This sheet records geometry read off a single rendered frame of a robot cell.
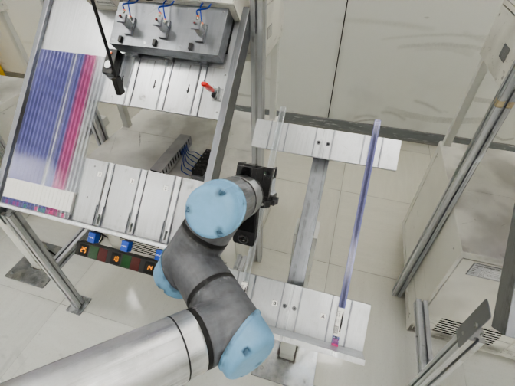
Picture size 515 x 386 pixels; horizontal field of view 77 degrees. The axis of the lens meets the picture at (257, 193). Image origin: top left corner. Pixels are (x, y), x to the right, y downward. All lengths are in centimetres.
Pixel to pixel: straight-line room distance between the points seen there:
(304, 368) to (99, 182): 107
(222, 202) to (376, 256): 154
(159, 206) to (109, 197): 16
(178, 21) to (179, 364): 87
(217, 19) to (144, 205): 55
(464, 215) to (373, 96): 153
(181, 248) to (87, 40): 90
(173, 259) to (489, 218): 112
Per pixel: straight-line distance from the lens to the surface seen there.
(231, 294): 43
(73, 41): 128
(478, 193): 146
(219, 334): 40
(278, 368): 151
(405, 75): 261
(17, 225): 140
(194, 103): 98
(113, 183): 104
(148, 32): 106
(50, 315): 187
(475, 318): 97
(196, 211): 43
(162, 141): 153
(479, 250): 123
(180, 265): 47
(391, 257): 191
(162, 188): 96
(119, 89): 94
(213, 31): 98
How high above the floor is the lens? 144
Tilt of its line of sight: 43 degrees down
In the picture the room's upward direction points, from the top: straight up
